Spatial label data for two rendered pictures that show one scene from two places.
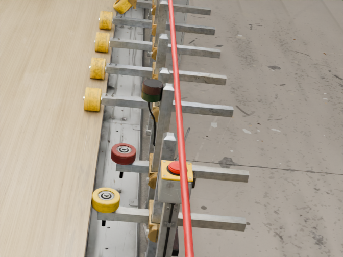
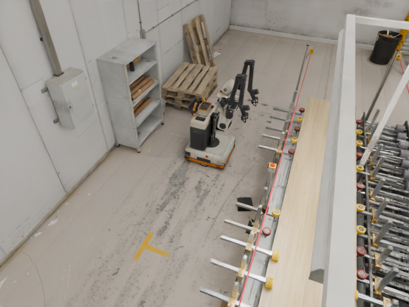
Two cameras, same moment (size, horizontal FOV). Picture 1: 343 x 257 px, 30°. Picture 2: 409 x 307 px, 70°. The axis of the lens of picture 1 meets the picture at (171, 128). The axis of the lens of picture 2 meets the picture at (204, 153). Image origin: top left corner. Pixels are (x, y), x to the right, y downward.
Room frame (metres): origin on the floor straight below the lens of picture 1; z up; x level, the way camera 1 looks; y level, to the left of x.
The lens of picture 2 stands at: (3.42, 0.30, 3.26)
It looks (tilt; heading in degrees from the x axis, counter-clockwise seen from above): 41 degrees down; 206
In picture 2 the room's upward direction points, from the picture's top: 1 degrees clockwise
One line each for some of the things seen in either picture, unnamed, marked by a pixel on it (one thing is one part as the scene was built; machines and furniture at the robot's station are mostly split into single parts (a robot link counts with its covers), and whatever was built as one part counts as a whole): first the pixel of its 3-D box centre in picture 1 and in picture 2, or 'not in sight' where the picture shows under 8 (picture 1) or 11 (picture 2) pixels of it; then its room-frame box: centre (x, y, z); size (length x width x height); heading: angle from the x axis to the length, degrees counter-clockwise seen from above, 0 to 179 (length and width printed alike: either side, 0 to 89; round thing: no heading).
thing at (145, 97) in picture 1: (151, 94); not in sight; (1.69, 0.07, 1.14); 0.06 x 0.06 x 0.02
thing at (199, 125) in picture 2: not in sight; (206, 125); (0.10, -1.31, 0.59); 0.55 x 0.34 x 0.83; 6
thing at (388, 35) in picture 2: not in sight; (384, 47); (-5.37, 1.08, 0.36); 0.59 x 0.58 x 0.73; 6
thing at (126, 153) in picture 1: (122, 162); (266, 233); (1.72, 0.14, 0.85); 0.08 x 0.08 x 0.11
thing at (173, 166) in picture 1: (177, 169); not in sight; (1.18, -0.03, 1.22); 0.04 x 0.04 x 0.02
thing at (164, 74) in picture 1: (156, 129); (249, 247); (1.94, 0.05, 0.87); 0.04 x 0.04 x 0.48; 6
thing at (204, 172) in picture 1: (182, 171); (245, 227); (1.74, -0.06, 0.84); 0.43 x 0.03 x 0.04; 96
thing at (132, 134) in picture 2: not in sight; (135, 96); (0.18, -2.54, 0.78); 0.90 x 0.45 x 1.55; 6
